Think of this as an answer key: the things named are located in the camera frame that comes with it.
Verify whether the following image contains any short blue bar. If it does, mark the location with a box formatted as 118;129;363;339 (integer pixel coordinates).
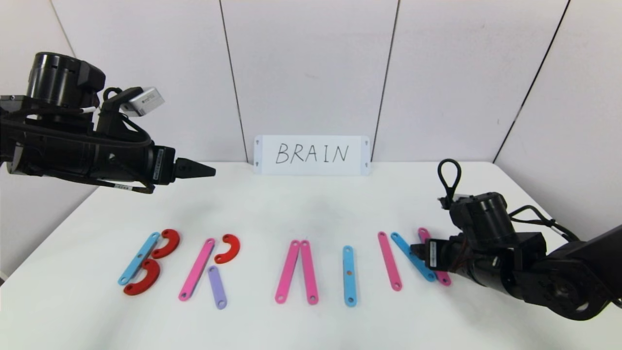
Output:
391;232;437;282

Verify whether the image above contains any pink bar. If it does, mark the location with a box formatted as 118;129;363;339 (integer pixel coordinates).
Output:
178;238;216;302
418;227;451;287
378;232;403;292
300;240;319;306
275;240;301;305

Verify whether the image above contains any light blue three-hole bar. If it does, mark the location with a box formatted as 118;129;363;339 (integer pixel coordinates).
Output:
343;245;358;308
118;231;161;286

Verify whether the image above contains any red C-shaped piece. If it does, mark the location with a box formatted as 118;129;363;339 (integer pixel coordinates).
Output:
214;234;241;264
151;228;180;259
123;258;161;297

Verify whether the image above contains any short purple bar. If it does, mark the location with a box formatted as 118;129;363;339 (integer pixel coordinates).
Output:
207;265;228;310

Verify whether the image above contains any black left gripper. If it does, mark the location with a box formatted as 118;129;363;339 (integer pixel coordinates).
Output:
90;127;216;185

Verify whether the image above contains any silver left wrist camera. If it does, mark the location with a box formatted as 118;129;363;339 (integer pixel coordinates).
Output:
121;87;165;118

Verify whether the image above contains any black looped cable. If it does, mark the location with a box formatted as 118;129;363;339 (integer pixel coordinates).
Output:
437;159;462;206

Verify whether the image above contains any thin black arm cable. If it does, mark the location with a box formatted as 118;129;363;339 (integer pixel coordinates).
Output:
508;204;581;244

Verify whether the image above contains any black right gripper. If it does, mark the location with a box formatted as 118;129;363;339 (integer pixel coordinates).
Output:
410;238;467;273

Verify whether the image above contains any white BRAIN sign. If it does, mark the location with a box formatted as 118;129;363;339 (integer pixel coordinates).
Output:
254;135;371;176

